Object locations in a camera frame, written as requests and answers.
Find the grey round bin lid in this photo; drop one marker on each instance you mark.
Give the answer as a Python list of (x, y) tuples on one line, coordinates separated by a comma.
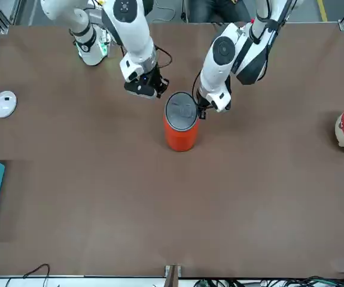
[(180, 110)]

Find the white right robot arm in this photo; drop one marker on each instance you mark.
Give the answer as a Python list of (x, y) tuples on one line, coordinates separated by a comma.
[(132, 36)]

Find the white round disc device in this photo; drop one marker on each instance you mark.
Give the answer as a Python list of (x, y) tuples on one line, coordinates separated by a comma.
[(5, 104)]

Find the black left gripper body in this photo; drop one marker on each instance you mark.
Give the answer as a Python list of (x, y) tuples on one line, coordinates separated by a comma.
[(202, 101)]

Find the red cylindrical trash bin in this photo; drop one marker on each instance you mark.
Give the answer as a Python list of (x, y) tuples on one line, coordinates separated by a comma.
[(180, 140)]

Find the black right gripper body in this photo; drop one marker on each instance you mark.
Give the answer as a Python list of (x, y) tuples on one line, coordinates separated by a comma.
[(153, 78)]

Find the person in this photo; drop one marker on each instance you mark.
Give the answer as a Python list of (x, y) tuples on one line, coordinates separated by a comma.
[(216, 10)]

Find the metal table edge bracket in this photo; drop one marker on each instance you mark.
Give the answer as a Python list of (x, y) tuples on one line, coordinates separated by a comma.
[(172, 273)]

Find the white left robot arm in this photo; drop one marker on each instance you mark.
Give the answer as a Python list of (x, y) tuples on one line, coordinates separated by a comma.
[(219, 65)]

